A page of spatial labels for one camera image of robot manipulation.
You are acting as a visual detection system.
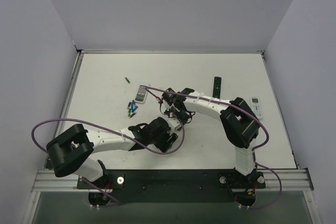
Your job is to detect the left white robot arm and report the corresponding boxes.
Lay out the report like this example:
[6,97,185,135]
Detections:
[47,117,182,188]

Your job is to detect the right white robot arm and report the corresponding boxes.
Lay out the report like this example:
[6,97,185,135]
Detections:
[162,88,260,176]

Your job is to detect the grey and white remote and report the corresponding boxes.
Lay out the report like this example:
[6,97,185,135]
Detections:
[134,84,150,104]

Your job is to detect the black slim remote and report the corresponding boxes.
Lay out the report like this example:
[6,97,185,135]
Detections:
[213,77,222,99]

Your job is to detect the white air conditioner remote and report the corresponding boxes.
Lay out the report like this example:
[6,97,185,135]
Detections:
[250,97,263,120]

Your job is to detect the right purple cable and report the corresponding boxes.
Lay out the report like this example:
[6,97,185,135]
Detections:
[145,85,284,210]

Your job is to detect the purple cable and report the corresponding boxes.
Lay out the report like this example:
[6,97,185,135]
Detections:
[145,85,284,210]
[30,118,186,206]

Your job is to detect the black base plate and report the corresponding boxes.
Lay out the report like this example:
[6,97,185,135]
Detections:
[77,169,266,206]

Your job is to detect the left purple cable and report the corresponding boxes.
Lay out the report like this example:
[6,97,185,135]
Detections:
[30,118,186,206]

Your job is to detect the aluminium rail frame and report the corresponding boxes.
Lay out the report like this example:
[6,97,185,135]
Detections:
[34,51,312,223]

